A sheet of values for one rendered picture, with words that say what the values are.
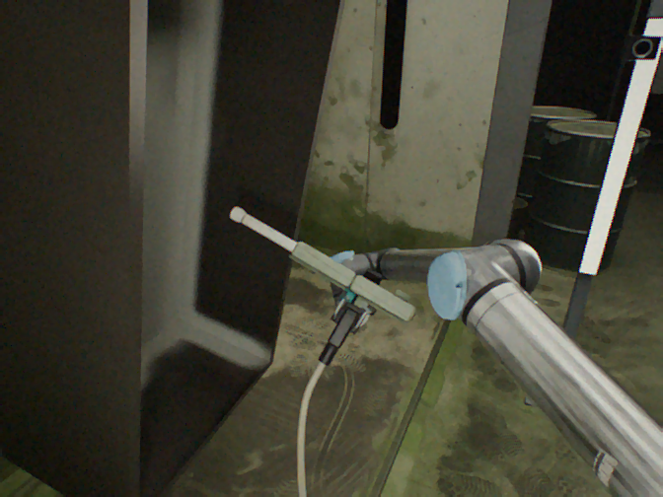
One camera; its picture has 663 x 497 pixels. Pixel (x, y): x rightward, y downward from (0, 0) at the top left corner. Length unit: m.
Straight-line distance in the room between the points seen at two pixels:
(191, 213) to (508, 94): 1.75
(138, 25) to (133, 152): 0.14
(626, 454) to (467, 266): 0.34
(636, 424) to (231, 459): 1.35
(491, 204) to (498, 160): 0.25
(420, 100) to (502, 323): 2.01
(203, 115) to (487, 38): 1.68
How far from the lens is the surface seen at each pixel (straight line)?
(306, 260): 1.07
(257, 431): 1.87
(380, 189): 2.84
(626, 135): 1.78
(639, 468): 0.72
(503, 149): 2.64
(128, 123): 0.59
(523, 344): 0.77
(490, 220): 2.75
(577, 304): 2.00
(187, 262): 1.47
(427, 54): 2.66
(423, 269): 1.18
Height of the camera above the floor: 1.38
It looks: 25 degrees down
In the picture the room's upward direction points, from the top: 1 degrees clockwise
